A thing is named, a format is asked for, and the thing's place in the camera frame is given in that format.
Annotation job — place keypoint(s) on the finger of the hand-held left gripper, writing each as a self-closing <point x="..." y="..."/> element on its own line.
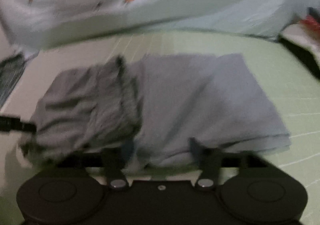
<point x="15" y="124"/>

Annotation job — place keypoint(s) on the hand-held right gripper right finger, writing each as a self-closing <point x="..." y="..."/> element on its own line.
<point x="194" y="148"/>

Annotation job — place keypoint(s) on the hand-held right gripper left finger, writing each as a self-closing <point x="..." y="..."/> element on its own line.
<point x="128" y="151"/>

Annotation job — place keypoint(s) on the grey t-shirt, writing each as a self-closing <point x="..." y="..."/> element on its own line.
<point x="200" y="102"/>

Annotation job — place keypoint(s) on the checked cloth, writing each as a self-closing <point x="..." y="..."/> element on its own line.
<point x="10" y="79"/>

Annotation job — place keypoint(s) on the green grid mat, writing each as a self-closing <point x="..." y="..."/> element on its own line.
<point x="287" y="84"/>

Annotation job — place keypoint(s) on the white folded cloth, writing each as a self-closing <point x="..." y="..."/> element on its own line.
<point x="300" y="36"/>

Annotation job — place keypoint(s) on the red striped folded cloth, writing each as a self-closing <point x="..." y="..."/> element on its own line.
<point x="311" y="23"/>

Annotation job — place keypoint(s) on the dark grey folded cloth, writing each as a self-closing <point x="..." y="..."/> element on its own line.
<point x="314" y="12"/>

